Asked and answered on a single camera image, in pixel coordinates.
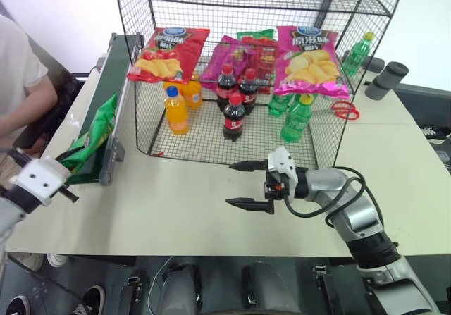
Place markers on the cola bottle red cap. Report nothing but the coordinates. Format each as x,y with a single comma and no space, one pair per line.
225,86
233,121
248,94

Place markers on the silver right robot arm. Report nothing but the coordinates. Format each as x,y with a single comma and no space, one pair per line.
356,220

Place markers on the person in white shirt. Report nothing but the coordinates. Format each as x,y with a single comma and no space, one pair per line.
21,79

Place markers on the green soda bottle yellow cap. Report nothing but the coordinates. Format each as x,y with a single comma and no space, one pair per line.
356,54
296,121

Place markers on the orange soda bottle blue cap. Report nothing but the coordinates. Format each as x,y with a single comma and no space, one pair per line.
177,114

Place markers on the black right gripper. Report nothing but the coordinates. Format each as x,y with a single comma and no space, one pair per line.
273,189

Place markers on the dark rounded shape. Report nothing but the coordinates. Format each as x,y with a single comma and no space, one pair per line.
183,290

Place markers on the grey cylindrical device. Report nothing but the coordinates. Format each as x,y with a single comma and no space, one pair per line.
385,79

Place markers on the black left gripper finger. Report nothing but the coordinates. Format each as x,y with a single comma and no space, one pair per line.
20,157
71,195

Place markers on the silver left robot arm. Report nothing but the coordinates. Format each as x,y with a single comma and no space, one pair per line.
7,220

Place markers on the red plastic rings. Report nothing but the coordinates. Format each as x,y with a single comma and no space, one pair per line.
347,110

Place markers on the red potato chip bag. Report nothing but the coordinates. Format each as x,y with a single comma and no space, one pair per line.
169,52

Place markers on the pink potato chip bag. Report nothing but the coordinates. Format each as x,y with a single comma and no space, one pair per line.
310,65

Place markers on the green conveyor belt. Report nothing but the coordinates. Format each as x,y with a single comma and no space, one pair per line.
91,82

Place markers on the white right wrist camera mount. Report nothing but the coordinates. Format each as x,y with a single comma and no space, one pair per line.
282,161

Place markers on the red snack bag green top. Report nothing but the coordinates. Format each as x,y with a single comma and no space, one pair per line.
265,61

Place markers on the purple snack bag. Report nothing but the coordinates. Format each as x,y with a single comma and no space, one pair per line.
225,61

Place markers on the black sneaker white sole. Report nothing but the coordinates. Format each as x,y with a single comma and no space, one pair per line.
94,299
17,306

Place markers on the green chip bag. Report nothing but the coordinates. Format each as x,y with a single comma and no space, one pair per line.
93,135

